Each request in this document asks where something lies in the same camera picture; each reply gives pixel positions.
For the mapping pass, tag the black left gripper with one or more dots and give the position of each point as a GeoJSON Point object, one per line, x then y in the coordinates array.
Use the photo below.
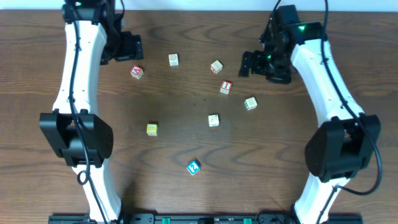
{"type": "Point", "coordinates": [131, 47]}

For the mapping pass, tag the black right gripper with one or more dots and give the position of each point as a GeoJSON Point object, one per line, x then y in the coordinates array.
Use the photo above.
{"type": "Point", "coordinates": [253, 64]}

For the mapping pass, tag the red letter A wooden block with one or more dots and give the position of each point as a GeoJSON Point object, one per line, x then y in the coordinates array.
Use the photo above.
{"type": "Point", "coordinates": [137, 71]}

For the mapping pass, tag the red letter I wooden block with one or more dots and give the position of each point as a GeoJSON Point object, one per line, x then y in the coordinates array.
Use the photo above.
{"type": "Point", "coordinates": [225, 87]}

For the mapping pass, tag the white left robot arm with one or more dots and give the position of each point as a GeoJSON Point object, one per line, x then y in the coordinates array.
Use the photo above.
{"type": "Point", "coordinates": [73, 128]}

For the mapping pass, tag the green-edged wooden block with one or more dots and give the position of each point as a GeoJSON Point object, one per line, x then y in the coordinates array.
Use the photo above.
{"type": "Point", "coordinates": [250, 103]}

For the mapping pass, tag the yellow-edged picture wooden block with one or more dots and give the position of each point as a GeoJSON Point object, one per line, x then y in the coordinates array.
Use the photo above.
{"type": "Point", "coordinates": [173, 60]}

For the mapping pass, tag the red-edged wooden block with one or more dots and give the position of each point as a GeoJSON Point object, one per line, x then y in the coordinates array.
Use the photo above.
{"type": "Point", "coordinates": [216, 67]}

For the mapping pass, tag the plain picture wooden block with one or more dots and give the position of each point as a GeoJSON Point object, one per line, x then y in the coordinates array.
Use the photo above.
{"type": "Point", "coordinates": [213, 120]}

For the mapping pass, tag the yellow letter B wooden block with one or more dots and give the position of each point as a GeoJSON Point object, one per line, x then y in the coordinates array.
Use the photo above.
{"type": "Point", "coordinates": [152, 130]}

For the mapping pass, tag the blue number 2 wooden block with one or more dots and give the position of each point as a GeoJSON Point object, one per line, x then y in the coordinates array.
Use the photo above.
{"type": "Point", "coordinates": [193, 167]}

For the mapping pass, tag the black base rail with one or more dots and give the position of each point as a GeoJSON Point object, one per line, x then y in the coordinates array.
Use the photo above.
{"type": "Point", "coordinates": [148, 218]}

